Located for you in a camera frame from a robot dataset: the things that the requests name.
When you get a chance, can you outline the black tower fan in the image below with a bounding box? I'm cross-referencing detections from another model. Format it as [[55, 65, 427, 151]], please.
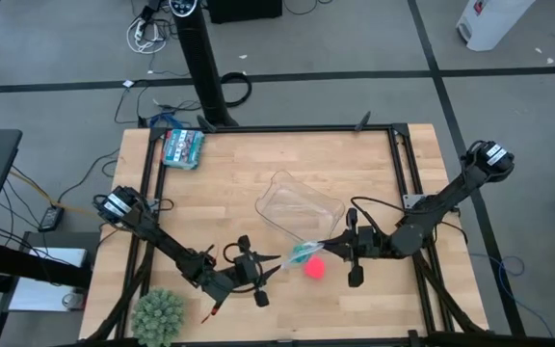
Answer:
[[168, 0, 239, 129]]

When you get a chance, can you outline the white cable bundle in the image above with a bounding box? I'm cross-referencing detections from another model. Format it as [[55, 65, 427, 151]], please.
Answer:
[[125, 15, 169, 56]]

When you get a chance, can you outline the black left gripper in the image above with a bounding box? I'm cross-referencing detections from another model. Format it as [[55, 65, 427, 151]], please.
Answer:
[[231, 234, 283, 308]]

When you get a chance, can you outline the black frame bracket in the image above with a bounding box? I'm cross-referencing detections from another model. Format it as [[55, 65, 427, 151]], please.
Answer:
[[354, 110, 373, 133], [196, 114, 219, 134]]

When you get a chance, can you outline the coiled black cable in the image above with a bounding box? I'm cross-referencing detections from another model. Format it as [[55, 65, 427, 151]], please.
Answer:
[[219, 71, 254, 109]]

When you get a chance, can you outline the clear plastic bag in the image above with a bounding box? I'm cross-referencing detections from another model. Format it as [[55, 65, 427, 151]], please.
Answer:
[[280, 239, 328, 272]]

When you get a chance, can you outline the thin blue floor cable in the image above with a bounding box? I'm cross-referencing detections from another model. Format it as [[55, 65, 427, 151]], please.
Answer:
[[468, 253, 555, 339]]

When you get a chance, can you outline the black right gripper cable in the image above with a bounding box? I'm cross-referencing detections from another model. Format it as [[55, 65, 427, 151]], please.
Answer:
[[349, 195, 408, 228]]

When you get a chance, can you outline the white box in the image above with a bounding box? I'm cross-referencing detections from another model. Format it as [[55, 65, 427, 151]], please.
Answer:
[[7, 246, 89, 312]]

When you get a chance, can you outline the clear plastic bin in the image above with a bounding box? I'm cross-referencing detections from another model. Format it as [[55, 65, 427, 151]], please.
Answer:
[[254, 169, 347, 245]]

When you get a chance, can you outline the teal wipes pack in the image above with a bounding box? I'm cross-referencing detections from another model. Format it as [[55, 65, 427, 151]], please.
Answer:
[[160, 128, 206, 172]]

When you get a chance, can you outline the white air purifier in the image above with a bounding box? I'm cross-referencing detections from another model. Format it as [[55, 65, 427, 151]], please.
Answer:
[[455, 0, 537, 53]]

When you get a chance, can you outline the black box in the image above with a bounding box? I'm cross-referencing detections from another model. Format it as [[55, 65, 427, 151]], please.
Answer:
[[206, 0, 284, 25]]

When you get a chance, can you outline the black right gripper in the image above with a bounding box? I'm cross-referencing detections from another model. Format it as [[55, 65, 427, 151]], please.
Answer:
[[324, 208, 391, 289]]

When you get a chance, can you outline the green artificial plant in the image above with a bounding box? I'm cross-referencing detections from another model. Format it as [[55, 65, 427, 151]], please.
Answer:
[[130, 287, 187, 347]]

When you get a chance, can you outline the black power adapter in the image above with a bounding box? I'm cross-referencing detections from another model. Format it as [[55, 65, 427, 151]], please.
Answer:
[[38, 205, 66, 234]]

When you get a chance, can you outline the blue cable bundle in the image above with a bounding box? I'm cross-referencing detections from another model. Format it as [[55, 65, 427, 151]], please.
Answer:
[[148, 112, 183, 130]]

